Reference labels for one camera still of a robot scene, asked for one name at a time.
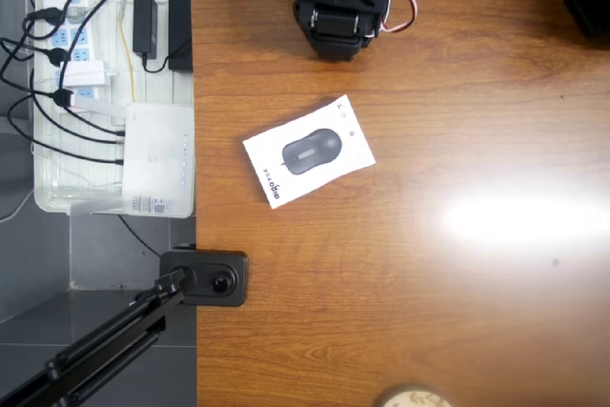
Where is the orange white mouse box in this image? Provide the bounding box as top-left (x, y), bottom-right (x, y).
top-left (242, 93), bottom-right (377, 211)

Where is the black boom clamp base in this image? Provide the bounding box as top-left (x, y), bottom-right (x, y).
top-left (158, 247), bottom-right (250, 308)

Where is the white router with antennas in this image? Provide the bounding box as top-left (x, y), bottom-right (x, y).
top-left (69, 94), bottom-right (196, 219)

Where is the wide black power adapter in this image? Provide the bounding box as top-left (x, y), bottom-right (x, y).
top-left (168, 0), bottom-right (194, 72)

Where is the slim black power adapter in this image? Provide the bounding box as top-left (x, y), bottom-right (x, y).
top-left (132, 0), bottom-right (159, 60)

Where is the white charger plug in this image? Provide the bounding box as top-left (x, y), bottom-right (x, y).
top-left (63, 60), bottom-right (109, 89)

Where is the round wooden coaster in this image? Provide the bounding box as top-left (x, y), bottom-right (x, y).
top-left (378, 382), bottom-right (454, 407)

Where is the white power strip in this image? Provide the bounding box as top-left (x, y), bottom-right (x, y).
top-left (47, 0), bottom-right (109, 111)

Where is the black floor cable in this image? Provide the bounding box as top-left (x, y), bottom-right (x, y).
top-left (117, 214), bottom-right (164, 258)

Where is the black router cable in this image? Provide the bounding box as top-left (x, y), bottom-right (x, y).
top-left (30, 92), bottom-right (126, 164)
top-left (7, 96), bottom-right (126, 145)
top-left (30, 68), bottom-right (126, 136)

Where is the thin yellow cable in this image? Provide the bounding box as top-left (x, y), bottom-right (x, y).
top-left (117, 0), bottom-right (138, 104)

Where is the white plastic cable tray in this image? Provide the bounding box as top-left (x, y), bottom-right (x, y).
top-left (33, 0), bottom-right (197, 218)

